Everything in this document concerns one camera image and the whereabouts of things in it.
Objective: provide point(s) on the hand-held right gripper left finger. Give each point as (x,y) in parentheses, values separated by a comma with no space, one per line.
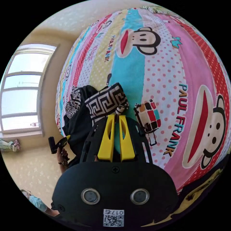
(106,142)

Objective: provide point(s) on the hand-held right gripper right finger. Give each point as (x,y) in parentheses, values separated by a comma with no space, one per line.
(128,144)

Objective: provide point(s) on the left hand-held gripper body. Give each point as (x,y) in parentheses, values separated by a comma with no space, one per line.
(60,144)

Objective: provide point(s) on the black long sleeve with patterned panels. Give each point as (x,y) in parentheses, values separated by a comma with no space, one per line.
(81,117)

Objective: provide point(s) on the person's left forearm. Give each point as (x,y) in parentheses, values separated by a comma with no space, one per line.
(63,167)

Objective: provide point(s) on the person's left hand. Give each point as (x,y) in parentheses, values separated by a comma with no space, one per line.
(63,155)

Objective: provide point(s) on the floral curtain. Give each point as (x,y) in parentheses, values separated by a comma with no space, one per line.
(10,145)

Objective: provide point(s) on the window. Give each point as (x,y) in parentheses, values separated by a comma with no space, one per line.
(23,90)

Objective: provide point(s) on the bed with printed cartoon sheet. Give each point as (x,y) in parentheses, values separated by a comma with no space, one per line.
(171,72)

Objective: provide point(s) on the black and yellow cloth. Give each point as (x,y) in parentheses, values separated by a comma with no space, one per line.
(198,196)

